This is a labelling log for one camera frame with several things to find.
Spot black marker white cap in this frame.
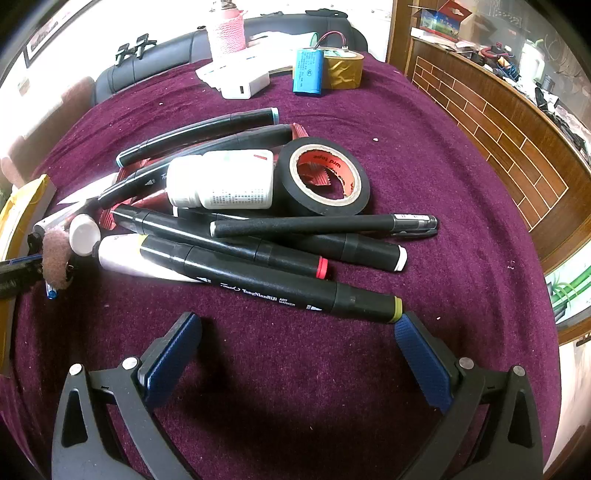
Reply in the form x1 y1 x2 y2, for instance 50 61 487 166
174 208 408 272

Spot white cream tube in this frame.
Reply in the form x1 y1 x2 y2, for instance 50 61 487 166
69 213 202 284

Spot black leather sofa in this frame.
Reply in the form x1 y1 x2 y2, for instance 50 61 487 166
94 15 369 108

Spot black clips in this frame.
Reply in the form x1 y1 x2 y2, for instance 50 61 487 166
115 34 158 64

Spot wooden counter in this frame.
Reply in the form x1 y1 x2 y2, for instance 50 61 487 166
387 0 591 278

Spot pink fuzzy cloth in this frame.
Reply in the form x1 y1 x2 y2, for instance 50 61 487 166
41 228 73 292

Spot maroon table cloth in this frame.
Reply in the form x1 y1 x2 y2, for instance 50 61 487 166
0 56 562 480

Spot framed wall picture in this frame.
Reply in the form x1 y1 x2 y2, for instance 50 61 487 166
23 0 95 68

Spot white plastic bottle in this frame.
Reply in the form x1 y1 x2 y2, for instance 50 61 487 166
165 150 276 209

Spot black marker olive cap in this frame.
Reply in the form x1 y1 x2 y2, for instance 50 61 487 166
140 234 403 324

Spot pile of cables and tools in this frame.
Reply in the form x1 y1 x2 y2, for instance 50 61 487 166
456 14 591 155

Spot yellow rimmed box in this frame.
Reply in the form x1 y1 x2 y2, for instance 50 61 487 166
0 174 57 374

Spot black marker red cap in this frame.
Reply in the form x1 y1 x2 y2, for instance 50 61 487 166
112 206 329 280

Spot black pen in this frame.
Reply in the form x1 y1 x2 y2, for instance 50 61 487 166
210 213 440 239

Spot white kettle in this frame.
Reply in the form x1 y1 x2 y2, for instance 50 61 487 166
520 39 547 83

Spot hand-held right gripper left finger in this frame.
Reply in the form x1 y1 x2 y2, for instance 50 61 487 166
51 312 204 480

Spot white pen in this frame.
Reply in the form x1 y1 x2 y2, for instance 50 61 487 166
33 198 100 234

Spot black tape roll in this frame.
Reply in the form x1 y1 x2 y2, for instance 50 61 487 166
274 137 371 217

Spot green plant picture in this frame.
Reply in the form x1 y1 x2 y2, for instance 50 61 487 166
545 260 591 325

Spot white power adapter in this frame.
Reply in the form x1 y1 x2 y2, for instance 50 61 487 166
196 61 271 100

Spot colourful cardboard box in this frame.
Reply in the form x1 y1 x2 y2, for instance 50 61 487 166
410 0 472 40

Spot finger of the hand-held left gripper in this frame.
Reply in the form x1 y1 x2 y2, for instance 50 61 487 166
0 255 44 298

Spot blue battery pack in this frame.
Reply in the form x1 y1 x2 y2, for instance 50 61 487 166
292 31 348 96

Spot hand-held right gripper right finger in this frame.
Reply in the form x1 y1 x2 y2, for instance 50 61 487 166
394 312 544 480

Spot black marker teal cap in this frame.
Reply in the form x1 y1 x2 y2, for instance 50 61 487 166
116 107 280 168

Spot pink chair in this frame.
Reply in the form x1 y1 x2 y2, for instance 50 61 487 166
0 76 96 188

